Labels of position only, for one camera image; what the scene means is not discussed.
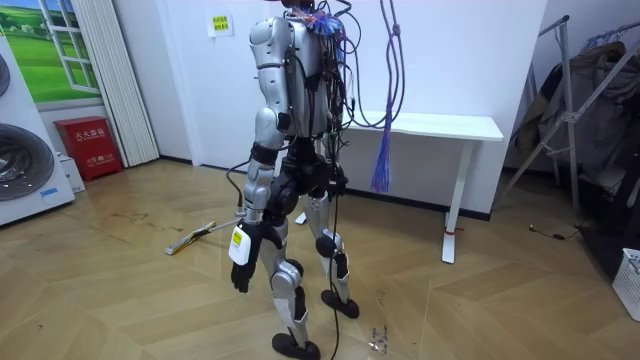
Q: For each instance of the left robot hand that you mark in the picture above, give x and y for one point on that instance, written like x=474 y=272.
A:
x=241 y=247

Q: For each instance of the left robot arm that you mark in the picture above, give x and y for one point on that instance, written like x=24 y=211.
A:
x=267 y=85

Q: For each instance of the flat mop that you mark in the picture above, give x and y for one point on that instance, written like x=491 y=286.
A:
x=192 y=239

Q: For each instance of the robot legs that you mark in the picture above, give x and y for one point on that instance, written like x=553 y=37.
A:
x=287 y=287

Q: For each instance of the red fire equipment box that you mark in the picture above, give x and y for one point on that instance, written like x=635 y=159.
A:
x=92 y=147

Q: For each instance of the robot body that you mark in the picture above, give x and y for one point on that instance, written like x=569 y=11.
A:
x=305 y=75

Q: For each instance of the small white box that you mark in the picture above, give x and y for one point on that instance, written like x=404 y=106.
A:
x=72 y=172

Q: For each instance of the white pleated folding screen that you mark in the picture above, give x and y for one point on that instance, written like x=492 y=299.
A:
x=117 y=85

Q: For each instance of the red band on desk leg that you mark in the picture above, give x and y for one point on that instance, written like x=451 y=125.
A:
x=452 y=231

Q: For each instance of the white desk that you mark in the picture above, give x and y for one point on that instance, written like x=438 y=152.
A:
x=435 y=126

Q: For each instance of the white washing machine tower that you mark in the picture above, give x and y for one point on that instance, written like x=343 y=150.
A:
x=22 y=160

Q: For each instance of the metal clothes rack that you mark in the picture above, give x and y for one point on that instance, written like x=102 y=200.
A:
x=567 y=117

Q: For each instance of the hanging clothes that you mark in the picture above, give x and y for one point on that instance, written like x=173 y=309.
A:
x=597 y=120

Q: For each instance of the white plastic basket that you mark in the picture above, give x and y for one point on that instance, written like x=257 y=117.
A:
x=629 y=285

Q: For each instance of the white paper wall note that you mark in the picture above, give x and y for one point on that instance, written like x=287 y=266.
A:
x=220 y=23

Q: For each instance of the window landscape wall poster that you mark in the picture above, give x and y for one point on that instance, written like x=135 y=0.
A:
x=42 y=60

